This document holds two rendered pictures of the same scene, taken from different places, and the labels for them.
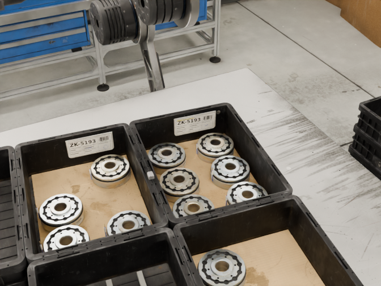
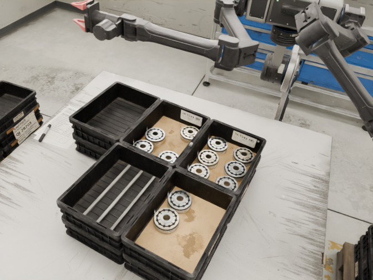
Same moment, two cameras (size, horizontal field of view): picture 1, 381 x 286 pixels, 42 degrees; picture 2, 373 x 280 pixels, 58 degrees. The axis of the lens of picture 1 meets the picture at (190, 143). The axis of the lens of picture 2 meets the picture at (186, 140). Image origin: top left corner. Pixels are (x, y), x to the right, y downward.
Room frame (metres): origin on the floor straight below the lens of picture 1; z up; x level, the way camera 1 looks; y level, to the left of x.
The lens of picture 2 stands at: (0.02, -0.64, 2.01)
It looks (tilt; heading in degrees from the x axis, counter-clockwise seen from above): 43 degrees down; 42
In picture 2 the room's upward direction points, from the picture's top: 7 degrees clockwise
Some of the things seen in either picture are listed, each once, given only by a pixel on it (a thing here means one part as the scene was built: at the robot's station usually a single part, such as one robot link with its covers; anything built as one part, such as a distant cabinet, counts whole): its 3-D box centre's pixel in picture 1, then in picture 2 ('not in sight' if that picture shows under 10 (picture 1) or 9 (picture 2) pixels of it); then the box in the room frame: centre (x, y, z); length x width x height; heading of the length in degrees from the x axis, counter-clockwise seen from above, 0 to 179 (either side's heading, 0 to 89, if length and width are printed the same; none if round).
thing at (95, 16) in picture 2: not in sight; (99, 19); (0.66, 0.44, 1.45); 0.07 x 0.07 x 0.10; 25
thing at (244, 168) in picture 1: (230, 168); (235, 169); (0.98, -0.10, 0.86); 0.10 x 0.10 x 0.01
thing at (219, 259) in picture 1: (221, 266); (180, 198); (0.66, -0.06, 0.86); 0.05 x 0.05 x 0.01
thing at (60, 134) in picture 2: not in sight; (66, 125); (0.60, 0.82, 0.70); 0.33 x 0.23 x 0.01; 26
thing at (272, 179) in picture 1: (203, 172); (221, 161); (0.96, -0.03, 0.87); 0.40 x 0.30 x 0.11; 19
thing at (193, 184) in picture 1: (179, 181); (208, 157); (0.94, 0.03, 0.86); 0.10 x 0.10 x 0.01
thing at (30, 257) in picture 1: (85, 184); (167, 130); (0.86, 0.25, 0.92); 0.40 x 0.30 x 0.02; 19
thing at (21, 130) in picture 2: not in sight; (26, 126); (0.52, 1.30, 0.41); 0.31 x 0.02 x 0.16; 26
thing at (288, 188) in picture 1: (204, 157); (223, 154); (0.96, -0.03, 0.92); 0.40 x 0.30 x 0.02; 19
